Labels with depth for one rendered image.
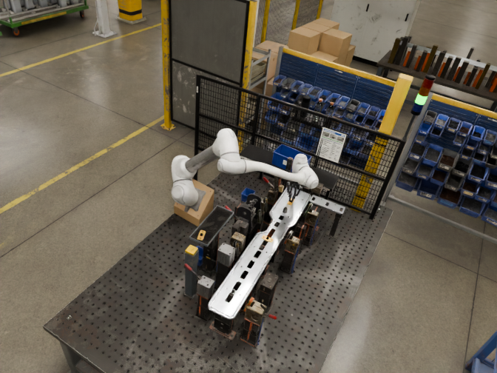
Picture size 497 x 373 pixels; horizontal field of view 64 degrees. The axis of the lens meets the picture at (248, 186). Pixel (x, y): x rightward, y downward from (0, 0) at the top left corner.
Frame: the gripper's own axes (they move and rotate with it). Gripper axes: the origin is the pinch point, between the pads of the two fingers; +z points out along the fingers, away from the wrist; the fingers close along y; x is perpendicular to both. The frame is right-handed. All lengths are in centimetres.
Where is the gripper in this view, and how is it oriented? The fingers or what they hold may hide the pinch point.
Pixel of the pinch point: (291, 197)
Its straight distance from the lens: 318.3
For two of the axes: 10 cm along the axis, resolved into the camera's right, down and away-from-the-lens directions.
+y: 8.9, 3.5, -2.8
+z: -1.1, 7.7, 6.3
